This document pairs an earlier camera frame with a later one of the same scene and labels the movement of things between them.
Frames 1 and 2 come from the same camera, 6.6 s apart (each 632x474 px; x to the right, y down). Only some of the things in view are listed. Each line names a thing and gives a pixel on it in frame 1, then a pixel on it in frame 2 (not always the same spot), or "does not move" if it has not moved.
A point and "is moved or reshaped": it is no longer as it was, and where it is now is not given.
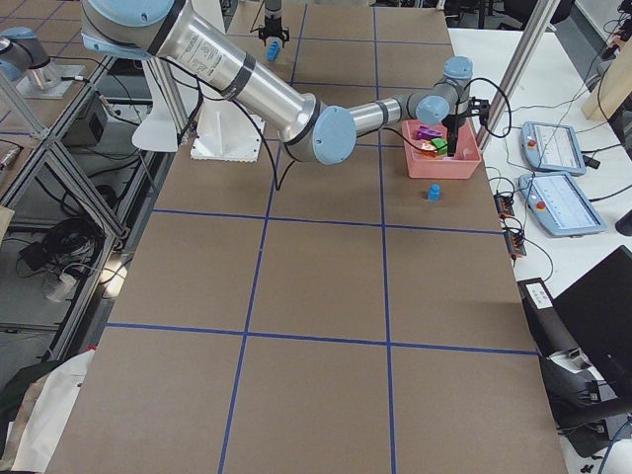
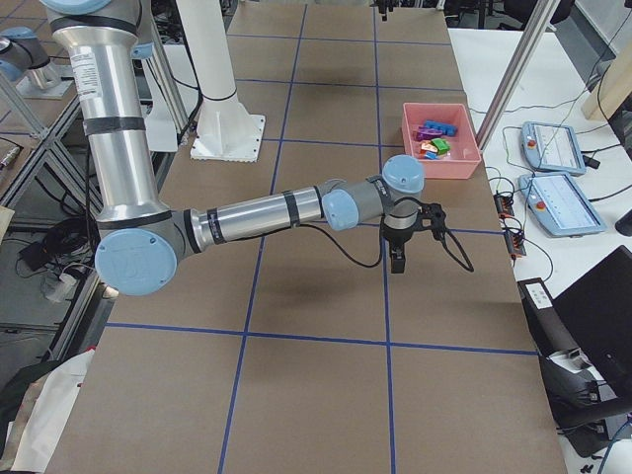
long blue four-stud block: x=273 y=51 is moved or reshaped
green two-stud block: x=441 y=145 does not move
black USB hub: x=504 y=204 does not move
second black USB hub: x=515 y=242 does not move
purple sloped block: x=428 y=134 does not move
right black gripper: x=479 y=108 -> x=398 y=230
